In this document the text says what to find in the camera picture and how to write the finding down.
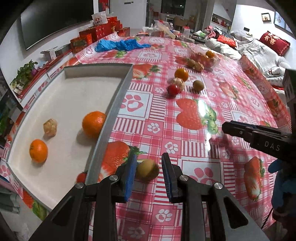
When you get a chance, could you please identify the wooden desk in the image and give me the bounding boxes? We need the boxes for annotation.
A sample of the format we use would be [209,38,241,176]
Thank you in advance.
[158,13,175,22]

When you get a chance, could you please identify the wall poster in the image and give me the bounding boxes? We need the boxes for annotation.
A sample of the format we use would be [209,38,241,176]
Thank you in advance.
[211,13,232,28]

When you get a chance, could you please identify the white television cabinet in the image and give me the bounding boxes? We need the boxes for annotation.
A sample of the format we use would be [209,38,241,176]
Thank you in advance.
[10,47,80,109]

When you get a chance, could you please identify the black flat television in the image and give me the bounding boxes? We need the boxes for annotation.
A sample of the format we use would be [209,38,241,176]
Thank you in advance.
[20,0,94,50]

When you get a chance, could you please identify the light grey sofa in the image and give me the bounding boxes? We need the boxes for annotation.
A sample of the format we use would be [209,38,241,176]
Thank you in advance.
[206,31,296,93]

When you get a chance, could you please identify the small open white carton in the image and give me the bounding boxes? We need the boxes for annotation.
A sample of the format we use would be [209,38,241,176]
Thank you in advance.
[40,47,58,59]

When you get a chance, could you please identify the black round tray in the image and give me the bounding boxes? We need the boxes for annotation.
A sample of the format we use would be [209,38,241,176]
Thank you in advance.
[193,32,207,43]

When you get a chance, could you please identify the stack of red gift boxes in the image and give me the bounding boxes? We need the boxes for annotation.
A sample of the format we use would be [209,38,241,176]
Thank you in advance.
[70,17,130,54]

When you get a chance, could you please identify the green potted plant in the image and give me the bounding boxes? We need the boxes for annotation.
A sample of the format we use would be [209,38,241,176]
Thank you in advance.
[16,60,38,81]

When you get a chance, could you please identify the grey striped blanket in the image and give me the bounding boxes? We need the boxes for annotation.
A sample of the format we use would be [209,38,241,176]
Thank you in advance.
[236,39,288,70]

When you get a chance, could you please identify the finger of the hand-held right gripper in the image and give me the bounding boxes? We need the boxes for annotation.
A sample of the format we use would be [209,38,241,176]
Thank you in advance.
[221,122,255,143]
[231,120,290,138]

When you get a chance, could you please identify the pile of mixed clothes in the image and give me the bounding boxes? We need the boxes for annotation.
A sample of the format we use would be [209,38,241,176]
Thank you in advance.
[203,25,222,39]

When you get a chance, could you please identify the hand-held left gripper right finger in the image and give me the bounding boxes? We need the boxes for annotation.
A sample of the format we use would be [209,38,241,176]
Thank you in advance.
[161,152,271,241]

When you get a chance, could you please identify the red embroidered pillow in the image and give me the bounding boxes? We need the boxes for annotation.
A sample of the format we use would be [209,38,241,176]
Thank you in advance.
[258,31,291,56]

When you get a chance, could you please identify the large framed wall picture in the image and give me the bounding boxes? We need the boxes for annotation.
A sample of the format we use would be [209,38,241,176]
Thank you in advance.
[273,11,287,25]

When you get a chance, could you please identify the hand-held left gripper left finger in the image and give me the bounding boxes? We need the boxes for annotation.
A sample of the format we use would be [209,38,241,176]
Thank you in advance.
[29,153,139,241]

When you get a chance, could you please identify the person's right hand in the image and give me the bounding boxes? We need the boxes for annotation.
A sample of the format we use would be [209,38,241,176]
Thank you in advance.
[268,159,296,210]

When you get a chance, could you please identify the red folded cloth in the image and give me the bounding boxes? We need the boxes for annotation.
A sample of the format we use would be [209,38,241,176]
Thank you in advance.
[217,35,237,48]

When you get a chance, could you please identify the clear plastic bag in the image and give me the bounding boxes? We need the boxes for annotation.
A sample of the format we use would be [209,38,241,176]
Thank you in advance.
[153,20,177,39]

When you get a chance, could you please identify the crumpled blue plastic gloves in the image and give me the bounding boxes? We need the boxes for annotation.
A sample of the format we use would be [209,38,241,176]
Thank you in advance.
[94,39,151,53]

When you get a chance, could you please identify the grey cardboard box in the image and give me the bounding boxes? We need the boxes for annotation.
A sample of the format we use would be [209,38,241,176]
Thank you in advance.
[54,45,71,56]

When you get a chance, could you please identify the grey tray with white inside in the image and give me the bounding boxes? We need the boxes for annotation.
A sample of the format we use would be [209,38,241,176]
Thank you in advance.
[5,63,134,212]

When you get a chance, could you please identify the white printed paper bag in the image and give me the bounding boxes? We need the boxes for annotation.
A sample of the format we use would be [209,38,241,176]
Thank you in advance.
[92,13,108,25]

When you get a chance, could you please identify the heap of small red tomatoes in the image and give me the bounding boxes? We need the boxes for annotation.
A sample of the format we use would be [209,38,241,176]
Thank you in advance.
[193,53,218,68]

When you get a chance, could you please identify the white quilt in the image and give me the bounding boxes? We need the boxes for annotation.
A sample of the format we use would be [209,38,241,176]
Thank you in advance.
[266,61,292,79]

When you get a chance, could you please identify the clear glass bowl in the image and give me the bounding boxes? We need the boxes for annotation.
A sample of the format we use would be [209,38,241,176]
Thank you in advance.
[187,46,221,70]

